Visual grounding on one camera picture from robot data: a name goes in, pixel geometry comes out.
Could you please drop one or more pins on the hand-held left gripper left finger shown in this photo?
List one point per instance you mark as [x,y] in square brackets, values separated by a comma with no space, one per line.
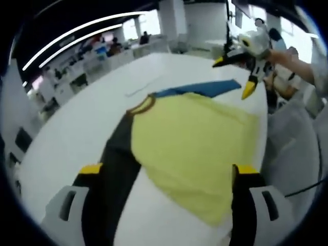
[77,205]

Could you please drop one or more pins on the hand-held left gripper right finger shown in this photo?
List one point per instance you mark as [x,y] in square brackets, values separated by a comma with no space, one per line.
[246,205]

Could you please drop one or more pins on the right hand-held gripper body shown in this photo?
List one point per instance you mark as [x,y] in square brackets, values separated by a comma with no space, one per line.
[256,42]

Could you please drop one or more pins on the yellow blue black garment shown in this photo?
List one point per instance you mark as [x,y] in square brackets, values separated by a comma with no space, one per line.
[192,143]

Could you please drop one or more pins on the person's right hand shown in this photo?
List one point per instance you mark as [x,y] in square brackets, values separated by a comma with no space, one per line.
[278,58]

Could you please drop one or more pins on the black stand pole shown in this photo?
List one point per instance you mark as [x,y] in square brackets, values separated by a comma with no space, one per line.
[227,30]

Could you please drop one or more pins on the hanging dark screen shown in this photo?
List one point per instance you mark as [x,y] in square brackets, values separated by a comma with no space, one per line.
[238,15]

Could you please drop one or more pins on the white square pillar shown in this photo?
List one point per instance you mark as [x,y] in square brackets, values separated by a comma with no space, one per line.
[174,23]

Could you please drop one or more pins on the black cabinet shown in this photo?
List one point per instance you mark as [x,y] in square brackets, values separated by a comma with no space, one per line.
[23,139]

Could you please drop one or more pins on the row of white desks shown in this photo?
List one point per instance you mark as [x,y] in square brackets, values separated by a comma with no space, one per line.
[112,60]

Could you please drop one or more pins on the blue box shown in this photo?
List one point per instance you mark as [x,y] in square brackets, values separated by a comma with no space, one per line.
[100,50]

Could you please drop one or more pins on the ceiling light strip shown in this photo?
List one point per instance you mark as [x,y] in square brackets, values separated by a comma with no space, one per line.
[77,43]
[77,32]

